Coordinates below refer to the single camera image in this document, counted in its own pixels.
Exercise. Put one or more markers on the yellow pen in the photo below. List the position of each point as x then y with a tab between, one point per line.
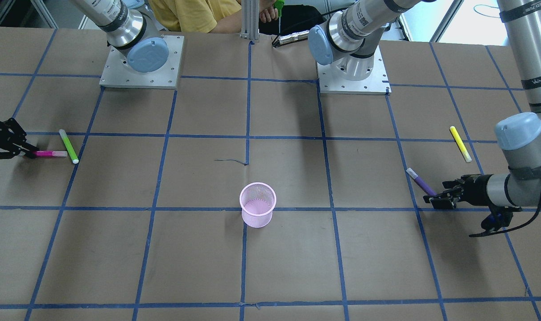
460	144

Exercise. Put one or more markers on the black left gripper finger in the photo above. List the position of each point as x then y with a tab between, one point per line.
447	200
454	184

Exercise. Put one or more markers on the pink pen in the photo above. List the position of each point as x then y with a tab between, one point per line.
50	154

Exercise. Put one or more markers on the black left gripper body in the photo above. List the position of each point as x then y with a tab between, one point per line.
476	187

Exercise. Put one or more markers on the green handled tool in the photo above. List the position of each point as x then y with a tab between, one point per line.
278	5

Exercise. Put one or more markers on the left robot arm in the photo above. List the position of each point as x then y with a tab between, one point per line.
349	33

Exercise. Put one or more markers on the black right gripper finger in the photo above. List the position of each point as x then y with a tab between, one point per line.
19	137
28	152

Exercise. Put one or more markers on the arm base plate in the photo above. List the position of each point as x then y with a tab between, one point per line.
153	63
352	75

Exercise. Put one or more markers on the green pen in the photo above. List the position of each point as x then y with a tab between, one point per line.
69	147

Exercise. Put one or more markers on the aluminium frame post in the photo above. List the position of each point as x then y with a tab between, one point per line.
250	20

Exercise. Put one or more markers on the person in yellow shirt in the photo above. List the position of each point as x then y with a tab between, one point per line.
202	16

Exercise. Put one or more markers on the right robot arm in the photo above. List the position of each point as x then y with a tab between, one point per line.
124	22

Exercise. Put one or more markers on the purple pen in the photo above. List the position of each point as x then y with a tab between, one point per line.
420	182

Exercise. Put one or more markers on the pink mesh cup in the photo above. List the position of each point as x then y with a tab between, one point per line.
257	202

